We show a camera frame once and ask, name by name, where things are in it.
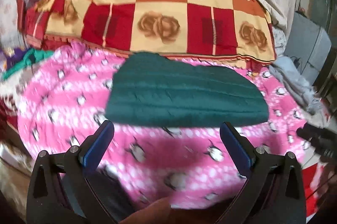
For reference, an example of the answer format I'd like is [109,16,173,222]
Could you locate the white refrigerator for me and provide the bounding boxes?
[286,12,332,85]

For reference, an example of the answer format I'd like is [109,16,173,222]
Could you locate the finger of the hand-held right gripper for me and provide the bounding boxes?
[296,125,337,161]

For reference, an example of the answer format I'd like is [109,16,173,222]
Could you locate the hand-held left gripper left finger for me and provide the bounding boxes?
[26,120,124,224]

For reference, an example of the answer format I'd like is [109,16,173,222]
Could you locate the red cloth with white print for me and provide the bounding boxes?
[300,163,337,216]

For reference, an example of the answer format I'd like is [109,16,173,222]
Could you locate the green puffer jacket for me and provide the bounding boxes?
[105,52,269,127]

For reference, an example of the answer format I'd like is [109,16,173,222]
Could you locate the purple cloth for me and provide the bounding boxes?
[0,46,27,74]

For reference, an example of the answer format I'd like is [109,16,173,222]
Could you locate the red yellow rose-print quilt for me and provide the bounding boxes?
[25,0,277,66]

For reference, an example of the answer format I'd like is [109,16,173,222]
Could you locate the pink floral pillow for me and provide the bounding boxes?
[0,0,27,48]

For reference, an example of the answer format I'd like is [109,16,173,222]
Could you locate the white floral bed sheet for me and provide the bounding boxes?
[271,24,288,56]

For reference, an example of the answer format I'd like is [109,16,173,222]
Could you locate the brown cloth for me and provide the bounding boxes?
[120,198,222,224]

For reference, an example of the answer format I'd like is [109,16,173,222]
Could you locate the pink penguin-print blanket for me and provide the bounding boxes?
[17,41,314,210]

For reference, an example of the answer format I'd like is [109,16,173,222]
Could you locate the green knitted cloth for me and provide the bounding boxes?
[3,49,53,79]

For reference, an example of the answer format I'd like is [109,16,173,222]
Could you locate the grey sweatpants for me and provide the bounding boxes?
[269,55,323,115]

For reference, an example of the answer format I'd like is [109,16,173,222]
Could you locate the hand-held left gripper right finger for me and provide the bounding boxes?
[218,122,307,224]

